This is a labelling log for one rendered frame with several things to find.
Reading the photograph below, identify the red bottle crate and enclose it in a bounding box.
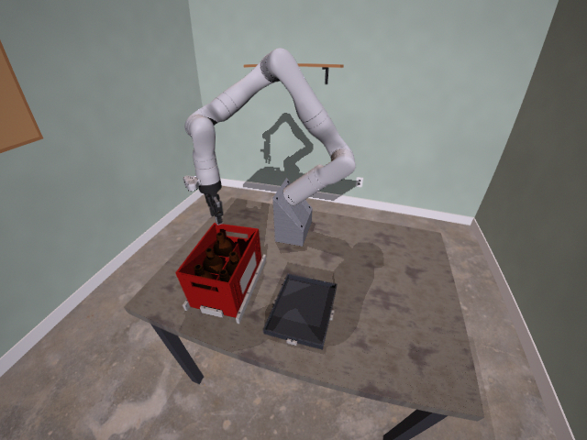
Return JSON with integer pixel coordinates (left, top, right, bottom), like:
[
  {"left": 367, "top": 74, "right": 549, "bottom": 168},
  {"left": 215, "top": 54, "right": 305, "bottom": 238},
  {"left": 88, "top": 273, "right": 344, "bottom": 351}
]
[{"left": 175, "top": 225, "right": 261, "bottom": 318}]

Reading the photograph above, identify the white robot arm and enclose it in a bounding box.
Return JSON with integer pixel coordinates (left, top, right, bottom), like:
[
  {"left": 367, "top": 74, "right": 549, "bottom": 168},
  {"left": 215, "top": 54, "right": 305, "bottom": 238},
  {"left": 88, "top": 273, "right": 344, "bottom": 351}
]
[{"left": 183, "top": 48, "right": 356, "bottom": 205}]

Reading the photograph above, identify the brown glass bottle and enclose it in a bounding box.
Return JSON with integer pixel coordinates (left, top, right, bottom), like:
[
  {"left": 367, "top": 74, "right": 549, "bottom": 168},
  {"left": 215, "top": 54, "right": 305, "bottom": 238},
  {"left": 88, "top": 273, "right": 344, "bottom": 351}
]
[
  {"left": 214, "top": 232, "right": 233, "bottom": 257},
  {"left": 218, "top": 269, "right": 231, "bottom": 282},
  {"left": 193, "top": 264, "right": 214, "bottom": 290},
  {"left": 226, "top": 251, "right": 240, "bottom": 276},
  {"left": 203, "top": 247, "right": 224, "bottom": 274}
]

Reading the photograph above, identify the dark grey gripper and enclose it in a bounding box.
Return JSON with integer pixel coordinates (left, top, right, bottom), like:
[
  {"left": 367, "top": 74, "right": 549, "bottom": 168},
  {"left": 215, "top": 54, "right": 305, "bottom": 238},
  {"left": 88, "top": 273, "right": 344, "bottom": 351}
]
[{"left": 198, "top": 180, "right": 224, "bottom": 225}]

